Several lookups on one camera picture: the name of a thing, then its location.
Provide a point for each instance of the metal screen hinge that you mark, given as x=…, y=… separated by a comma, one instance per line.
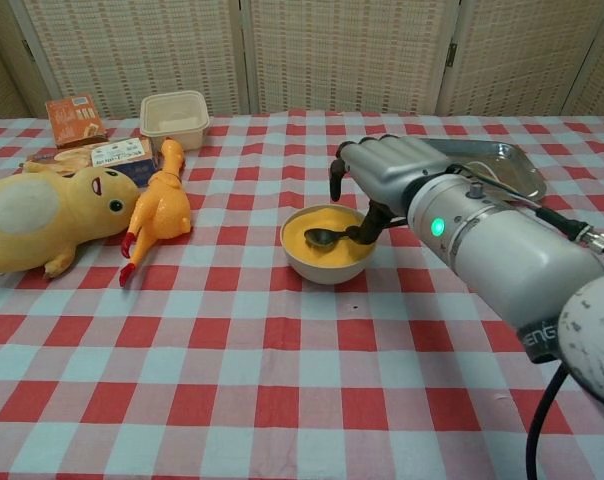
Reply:
x=452, y=54

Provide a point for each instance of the rectangular steel tray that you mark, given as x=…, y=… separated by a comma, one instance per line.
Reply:
x=512, y=160

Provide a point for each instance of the beige plastic food container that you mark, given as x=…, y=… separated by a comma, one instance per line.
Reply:
x=197, y=135

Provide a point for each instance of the white round bowl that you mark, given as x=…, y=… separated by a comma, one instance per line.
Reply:
x=327, y=272

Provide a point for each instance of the red white checked tablecloth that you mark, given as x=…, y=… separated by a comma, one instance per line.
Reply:
x=232, y=375

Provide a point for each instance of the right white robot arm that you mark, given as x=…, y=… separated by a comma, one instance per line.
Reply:
x=507, y=250

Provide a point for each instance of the dark metal spoon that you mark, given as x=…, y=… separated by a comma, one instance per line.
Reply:
x=319, y=237

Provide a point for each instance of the biscuit box with white label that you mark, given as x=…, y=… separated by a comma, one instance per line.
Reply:
x=117, y=152

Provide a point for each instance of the yellow plush toy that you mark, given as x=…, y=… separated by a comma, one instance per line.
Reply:
x=42, y=215

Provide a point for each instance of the orange snack box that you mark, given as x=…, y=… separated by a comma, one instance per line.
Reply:
x=74, y=122

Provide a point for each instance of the orange rubber chicken toy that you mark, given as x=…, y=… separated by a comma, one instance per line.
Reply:
x=164, y=205

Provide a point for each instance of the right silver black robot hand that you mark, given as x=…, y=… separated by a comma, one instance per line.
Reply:
x=392, y=165

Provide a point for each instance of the yellow powder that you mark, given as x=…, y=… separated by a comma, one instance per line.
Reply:
x=342, y=252

